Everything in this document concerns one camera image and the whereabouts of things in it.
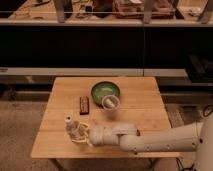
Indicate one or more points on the brown chocolate bar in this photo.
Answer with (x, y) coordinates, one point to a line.
(84, 105)

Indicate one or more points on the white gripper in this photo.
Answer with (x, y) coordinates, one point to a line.
(98, 135)

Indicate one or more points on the white plastic bottle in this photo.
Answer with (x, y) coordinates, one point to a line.
(72, 128)

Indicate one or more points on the green bowl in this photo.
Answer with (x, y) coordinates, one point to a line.
(103, 88)

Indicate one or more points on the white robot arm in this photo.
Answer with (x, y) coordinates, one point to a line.
(197, 137)

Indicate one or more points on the wooden table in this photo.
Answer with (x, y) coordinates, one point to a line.
(141, 103)

